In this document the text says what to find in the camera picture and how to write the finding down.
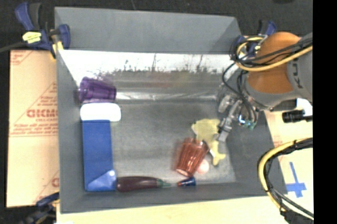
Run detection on brown cardboard board red print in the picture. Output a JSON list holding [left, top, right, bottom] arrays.
[[5, 49, 61, 208]]

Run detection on pink ball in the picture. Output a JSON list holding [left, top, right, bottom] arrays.
[[197, 159, 211, 175]]

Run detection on grey metal bin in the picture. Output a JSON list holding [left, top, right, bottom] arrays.
[[54, 6, 287, 213]]

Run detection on yellow toy fish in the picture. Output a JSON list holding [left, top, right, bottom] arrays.
[[191, 118, 227, 167]]

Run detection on purple toy eggplant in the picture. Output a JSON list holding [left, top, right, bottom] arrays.
[[115, 176, 172, 193]]

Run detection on purple cup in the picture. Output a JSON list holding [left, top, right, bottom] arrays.
[[78, 76, 117, 103]]

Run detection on small blue and red cone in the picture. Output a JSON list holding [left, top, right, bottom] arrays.
[[176, 177, 197, 188]]

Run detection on clear red ribbed cup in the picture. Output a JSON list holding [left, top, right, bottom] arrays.
[[174, 137, 210, 178]]

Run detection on blue and white box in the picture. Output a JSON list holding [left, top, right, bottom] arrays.
[[80, 102, 122, 192]]

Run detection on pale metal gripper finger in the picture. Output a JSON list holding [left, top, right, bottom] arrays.
[[217, 118, 233, 143]]

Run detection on black cylinder on white bracket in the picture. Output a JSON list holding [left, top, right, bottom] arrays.
[[282, 98, 313, 124]]

